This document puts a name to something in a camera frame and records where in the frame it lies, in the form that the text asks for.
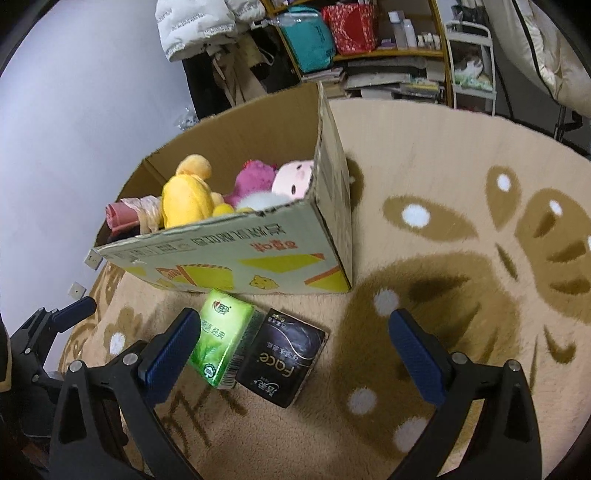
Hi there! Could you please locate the red patterned bag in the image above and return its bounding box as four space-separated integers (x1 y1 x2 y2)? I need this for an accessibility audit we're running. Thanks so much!
322 2 378 56

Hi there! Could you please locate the green tissue pack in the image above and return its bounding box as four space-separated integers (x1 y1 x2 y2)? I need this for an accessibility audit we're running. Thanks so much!
187 288 257 388

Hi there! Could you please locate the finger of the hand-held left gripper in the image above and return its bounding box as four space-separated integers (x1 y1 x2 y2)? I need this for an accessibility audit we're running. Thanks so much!
10 296 98 356

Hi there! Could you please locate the yellow plush toy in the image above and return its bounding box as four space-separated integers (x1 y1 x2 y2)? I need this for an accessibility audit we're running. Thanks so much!
159 154 236 229

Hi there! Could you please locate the pink packet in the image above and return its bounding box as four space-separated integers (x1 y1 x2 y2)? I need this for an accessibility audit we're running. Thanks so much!
105 195 164 234

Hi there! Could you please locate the pink pig plush toy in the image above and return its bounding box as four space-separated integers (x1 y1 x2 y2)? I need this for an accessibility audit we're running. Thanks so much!
271 159 315 199

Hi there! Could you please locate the black hanging garment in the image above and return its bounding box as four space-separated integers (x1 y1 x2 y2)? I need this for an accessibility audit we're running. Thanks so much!
181 51 232 123

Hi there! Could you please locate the black tissue pack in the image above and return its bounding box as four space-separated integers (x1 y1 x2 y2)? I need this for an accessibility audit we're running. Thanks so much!
235 309 329 409

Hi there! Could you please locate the printed cardboard box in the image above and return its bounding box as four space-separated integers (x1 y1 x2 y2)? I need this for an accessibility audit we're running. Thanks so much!
92 82 354 296

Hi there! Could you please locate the white puffer jacket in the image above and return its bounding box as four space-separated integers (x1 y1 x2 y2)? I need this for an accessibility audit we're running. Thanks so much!
154 0 266 63

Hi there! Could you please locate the beige hanging garment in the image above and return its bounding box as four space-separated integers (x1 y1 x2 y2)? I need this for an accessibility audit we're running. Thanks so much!
210 34 301 109

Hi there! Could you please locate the magenta plush toy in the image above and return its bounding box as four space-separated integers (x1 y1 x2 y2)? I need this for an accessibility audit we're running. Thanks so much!
224 159 278 208

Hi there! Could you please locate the beige patterned blanket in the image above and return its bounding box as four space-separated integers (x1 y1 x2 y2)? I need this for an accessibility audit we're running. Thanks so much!
58 99 591 480

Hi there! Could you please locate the white metal cart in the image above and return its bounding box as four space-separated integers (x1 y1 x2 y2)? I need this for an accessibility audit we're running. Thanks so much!
444 19 498 116

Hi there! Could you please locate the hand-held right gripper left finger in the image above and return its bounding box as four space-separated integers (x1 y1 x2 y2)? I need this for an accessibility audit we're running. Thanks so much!
48 307 204 480

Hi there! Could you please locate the clear plastic bag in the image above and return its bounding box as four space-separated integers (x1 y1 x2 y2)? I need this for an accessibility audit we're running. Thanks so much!
175 108 200 132

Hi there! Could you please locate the white-haired plush doll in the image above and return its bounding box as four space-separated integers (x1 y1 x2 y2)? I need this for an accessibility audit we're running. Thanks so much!
238 191 289 213

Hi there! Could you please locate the wooden shelf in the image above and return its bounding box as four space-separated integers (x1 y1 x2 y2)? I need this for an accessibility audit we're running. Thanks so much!
261 0 451 109

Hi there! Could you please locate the teal bag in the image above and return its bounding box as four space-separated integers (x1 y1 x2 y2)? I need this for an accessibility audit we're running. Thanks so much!
277 7 337 75

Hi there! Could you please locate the green and white bundle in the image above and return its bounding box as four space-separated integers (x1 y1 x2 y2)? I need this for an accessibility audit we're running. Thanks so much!
455 58 495 93

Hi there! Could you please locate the pile of papers and books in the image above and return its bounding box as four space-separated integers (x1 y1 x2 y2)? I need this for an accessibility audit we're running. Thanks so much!
344 58 446 103

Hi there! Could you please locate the stack of books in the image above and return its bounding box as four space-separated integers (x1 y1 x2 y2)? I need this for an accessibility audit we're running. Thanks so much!
302 67 347 100

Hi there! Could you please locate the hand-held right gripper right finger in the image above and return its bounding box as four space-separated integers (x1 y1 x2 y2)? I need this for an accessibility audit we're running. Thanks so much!
388 308 543 480

